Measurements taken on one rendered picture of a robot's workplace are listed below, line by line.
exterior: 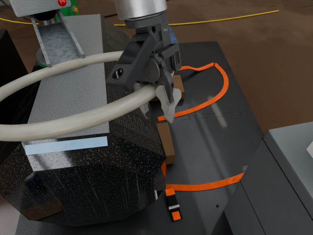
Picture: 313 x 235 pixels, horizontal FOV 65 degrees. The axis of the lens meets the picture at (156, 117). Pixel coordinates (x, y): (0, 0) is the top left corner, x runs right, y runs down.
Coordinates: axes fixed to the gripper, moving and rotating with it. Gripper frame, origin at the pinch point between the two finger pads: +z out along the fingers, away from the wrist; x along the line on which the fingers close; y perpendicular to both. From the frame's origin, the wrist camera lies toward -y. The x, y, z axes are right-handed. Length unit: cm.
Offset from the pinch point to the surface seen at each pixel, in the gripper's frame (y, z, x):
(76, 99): 22, 14, 63
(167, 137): 84, 75, 65
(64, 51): 18, -9, 51
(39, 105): 11, 12, 73
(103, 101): 28, 16, 52
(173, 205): 49, 100, 43
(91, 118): -13.5, -6.9, 2.8
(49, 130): -19.0, -6.8, 7.6
